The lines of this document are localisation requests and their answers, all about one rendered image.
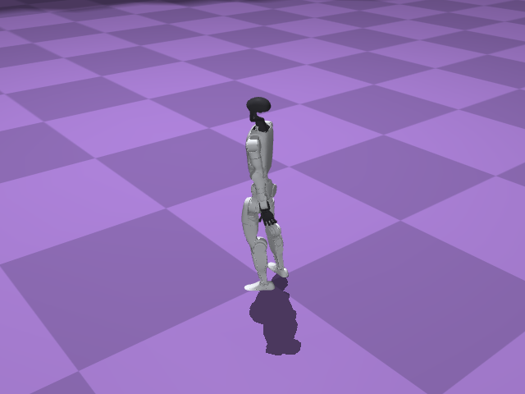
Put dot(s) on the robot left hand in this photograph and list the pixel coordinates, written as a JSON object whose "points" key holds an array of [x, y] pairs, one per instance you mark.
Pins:
{"points": [[266, 216]]}

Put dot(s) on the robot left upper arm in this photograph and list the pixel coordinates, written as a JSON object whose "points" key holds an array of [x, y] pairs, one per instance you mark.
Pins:
{"points": [[253, 146]]}

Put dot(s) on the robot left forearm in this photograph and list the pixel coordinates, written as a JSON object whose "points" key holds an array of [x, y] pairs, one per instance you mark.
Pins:
{"points": [[259, 185]]}

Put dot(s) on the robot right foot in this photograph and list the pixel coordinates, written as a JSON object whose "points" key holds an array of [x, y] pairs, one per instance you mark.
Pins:
{"points": [[283, 272]]}

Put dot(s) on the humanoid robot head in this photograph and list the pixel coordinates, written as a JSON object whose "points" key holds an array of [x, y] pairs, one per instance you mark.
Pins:
{"points": [[258, 104]]}

